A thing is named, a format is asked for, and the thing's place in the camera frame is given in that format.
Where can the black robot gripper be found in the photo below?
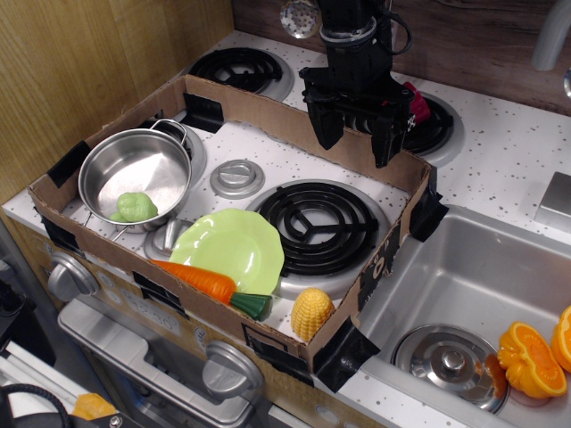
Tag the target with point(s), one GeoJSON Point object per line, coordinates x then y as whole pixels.
{"type": "Point", "coordinates": [357, 82]}

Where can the orange toy carrot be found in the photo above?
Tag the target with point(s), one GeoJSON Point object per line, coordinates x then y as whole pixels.
{"type": "Point", "coordinates": [221, 288]}

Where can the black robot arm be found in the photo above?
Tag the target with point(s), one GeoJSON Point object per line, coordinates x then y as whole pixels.
{"type": "Point", "coordinates": [357, 14]}

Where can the light green plastic plate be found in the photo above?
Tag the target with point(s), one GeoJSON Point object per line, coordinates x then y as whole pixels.
{"type": "Point", "coordinates": [240, 244]}

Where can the red toy bell pepper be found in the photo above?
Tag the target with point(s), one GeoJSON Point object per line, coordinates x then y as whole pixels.
{"type": "Point", "coordinates": [418, 105]}

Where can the back right black burner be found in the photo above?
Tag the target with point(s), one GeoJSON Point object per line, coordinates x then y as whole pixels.
{"type": "Point", "coordinates": [432, 134]}

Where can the black burner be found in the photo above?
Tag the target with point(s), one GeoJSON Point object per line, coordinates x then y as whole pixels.
{"type": "Point", "coordinates": [432, 134]}
{"type": "Point", "coordinates": [325, 227]}
{"type": "Point", "coordinates": [240, 67]}

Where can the front right black burner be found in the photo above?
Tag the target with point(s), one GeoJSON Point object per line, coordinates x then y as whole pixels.
{"type": "Point", "coordinates": [325, 227]}

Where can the back left black burner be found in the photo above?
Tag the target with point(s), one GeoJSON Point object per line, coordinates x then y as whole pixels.
{"type": "Point", "coordinates": [240, 67]}

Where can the hanging perforated ladle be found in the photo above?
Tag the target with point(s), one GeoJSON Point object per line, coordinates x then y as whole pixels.
{"type": "Point", "coordinates": [300, 19]}

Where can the silver centre stove knob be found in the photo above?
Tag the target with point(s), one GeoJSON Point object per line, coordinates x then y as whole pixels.
{"type": "Point", "coordinates": [237, 179]}

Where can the silver stove knob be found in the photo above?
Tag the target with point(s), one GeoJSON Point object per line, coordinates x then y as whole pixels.
{"type": "Point", "coordinates": [160, 243]}
{"type": "Point", "coordinates": [237, 179]}

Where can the steel sink basin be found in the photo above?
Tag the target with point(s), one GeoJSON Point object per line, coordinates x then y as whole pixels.
{"type": "Point", "coordinates": [476, 273]}

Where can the yellow toy corn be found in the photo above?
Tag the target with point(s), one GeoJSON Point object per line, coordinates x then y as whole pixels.
{"type": "Point", "coordinates": [311, 310]}

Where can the small steel pot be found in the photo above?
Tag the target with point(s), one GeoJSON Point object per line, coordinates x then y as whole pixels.
{"type": "Point", "coordinates": [140, 160]}

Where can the cardboard fence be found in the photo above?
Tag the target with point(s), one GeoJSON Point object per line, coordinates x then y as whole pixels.
{"type": "Point", "coordinates": [221, 205]}

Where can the silver faucet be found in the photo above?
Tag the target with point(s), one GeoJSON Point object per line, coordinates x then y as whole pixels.
{"type": "Point", "coordinates": [552, 36]}

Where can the silver front stove knob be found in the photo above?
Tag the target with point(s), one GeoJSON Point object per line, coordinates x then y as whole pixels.
{"type": "Point", "coordinates": [160, 243]}

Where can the green toy vegetable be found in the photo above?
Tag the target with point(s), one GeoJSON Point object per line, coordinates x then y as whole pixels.
{"type": "Point", "coordinates": [133, 208]}

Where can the steel pot lid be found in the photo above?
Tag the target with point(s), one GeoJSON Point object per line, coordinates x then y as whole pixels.
{"type": "Point", "coordinates": [455, 360]}

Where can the right oven dial knob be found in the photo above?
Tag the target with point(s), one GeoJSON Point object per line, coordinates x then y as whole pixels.
{"type": "Point", "coordinates": [228, 372]}

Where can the oven dial knob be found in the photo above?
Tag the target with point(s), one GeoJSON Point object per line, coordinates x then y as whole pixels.
{"type": "Point", "coordinates": [69, 278]}
{"type": "Point", "coordinates": [228, 372]}

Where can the orange toy pumpkin slice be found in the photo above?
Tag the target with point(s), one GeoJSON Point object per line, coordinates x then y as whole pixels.
{"type": "Point", "coordinates": [529, 364]}

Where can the orange toy fruit half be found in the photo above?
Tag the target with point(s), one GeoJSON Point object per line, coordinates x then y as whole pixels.
{"type": "Point", "coordinates": [560, 341]}

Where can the left oven dial knob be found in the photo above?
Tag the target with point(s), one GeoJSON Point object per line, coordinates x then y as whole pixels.
{"type": "Point", "coordinates": [69, 278]}

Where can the silver oven door handle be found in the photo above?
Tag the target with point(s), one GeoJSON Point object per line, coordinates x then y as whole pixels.
{"type": "Point", "coordinates": [160, 396]}

